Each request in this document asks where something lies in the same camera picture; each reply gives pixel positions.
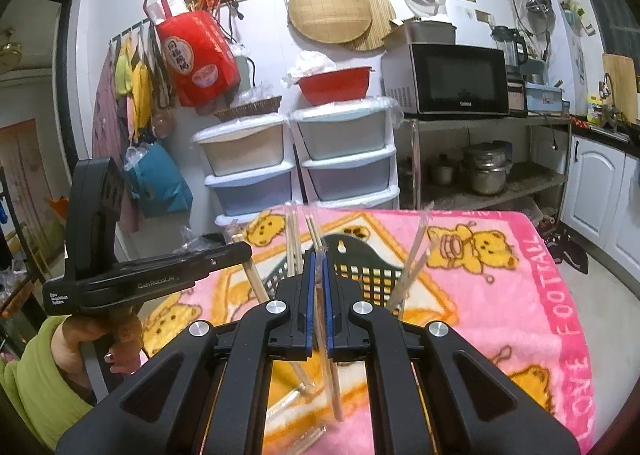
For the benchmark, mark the blender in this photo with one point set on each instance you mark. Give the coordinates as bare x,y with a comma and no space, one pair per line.
509,47

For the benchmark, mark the dark cloth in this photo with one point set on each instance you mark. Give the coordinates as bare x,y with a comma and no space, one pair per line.
567,247

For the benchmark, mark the silver box appliance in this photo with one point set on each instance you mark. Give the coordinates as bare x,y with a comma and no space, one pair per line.
425,32

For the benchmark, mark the red plastic basin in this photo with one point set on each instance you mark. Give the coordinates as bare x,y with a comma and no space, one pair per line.
335,85

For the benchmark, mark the red hanging bag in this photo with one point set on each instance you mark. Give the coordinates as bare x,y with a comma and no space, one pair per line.
195,55

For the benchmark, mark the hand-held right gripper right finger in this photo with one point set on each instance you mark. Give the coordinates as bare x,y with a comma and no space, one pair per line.
328,295

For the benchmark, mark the dark small appliance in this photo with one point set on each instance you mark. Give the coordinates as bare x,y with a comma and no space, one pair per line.
516,92

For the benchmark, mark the stacked steel pots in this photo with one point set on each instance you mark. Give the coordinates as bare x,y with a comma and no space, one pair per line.
487,170

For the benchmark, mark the white kitchen cabinet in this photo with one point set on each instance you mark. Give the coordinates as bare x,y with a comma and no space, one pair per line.
600,195

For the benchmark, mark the patterned curtain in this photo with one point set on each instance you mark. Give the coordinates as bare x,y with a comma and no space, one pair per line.
30,185

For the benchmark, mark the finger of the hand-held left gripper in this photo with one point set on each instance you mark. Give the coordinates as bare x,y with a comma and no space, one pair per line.
200,262

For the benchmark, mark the black microwave oven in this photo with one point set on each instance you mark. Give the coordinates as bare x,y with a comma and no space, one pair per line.
450,80

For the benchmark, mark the round bamboo mat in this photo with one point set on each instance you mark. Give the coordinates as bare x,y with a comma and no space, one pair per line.
382,20

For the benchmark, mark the round bamboo tray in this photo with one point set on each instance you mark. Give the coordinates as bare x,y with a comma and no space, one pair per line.
327,10

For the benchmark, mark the white plastic bag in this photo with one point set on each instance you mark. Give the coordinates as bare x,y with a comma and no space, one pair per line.
307,65

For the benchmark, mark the wooden cutting board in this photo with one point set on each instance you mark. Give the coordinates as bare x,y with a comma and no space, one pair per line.
620,85

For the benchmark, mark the steel pot lid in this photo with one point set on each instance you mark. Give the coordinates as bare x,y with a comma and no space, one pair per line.
540,12

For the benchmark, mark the yellow hanging cloths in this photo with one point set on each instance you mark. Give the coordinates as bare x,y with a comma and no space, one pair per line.
135,85

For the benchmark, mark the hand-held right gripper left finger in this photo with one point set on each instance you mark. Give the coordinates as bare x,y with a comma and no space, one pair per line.
310,295

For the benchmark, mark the metal shelf rack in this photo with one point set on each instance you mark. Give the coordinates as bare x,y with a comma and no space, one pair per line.
545,175

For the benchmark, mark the mauve hanging towel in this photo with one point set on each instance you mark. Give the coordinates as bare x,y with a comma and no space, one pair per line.
104,125

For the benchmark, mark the wicker basket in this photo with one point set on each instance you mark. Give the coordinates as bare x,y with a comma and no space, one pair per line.
247,110

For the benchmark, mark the pink bear printed blanket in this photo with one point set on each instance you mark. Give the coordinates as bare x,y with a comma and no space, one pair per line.
500,335

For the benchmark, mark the wooden chopsticks pair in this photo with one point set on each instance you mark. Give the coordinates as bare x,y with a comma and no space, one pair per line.
315,235
407,275
252,280
310,437
335,395
290,400
292,240

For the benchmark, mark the metal faucet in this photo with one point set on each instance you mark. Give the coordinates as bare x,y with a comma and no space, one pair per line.
607,102

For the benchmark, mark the plastic drawer cabinet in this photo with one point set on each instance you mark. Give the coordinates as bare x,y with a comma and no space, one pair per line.
347,150
245,165

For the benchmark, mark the person's left hand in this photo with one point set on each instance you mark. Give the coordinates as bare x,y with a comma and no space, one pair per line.
125,335

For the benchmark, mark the small steel kettle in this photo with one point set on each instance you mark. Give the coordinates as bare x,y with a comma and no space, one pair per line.
442,170

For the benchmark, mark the clear plastic bag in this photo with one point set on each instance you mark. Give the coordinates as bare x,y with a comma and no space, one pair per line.
187,240

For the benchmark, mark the blue bag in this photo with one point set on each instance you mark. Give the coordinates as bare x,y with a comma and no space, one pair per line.
160,185

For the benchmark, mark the light blue appliance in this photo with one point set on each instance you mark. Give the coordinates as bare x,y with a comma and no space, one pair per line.
545,97

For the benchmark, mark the dark green plastic utensil basket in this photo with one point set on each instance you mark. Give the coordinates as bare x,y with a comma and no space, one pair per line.
370,275

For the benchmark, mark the person's left forearm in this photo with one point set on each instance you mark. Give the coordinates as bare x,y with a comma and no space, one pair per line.
35,385

